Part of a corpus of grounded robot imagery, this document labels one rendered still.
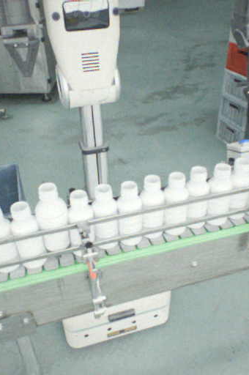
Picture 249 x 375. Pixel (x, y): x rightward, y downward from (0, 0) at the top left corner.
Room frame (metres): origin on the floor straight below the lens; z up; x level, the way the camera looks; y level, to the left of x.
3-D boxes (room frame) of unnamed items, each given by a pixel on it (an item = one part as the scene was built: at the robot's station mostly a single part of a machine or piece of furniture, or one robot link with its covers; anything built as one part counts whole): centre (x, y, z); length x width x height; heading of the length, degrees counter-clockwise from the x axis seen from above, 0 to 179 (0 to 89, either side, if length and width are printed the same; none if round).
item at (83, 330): (1.28, 0.12, 0.24); 0.68 x 0.53 x 0.41; 15
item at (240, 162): (0.74, -0.29, 1.08); 0.06 x 0.06 x 0.17
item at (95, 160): (1.29, 0.12, 0.74); 0.11 x 0.11 x 0.40; 15
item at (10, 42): (0.74, 0.19, 1.44); 0.07 x 0.07 x 0.09; 16
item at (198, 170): (0.71, -0.18, 1.08); 0.06 x 0.06 x 0.17
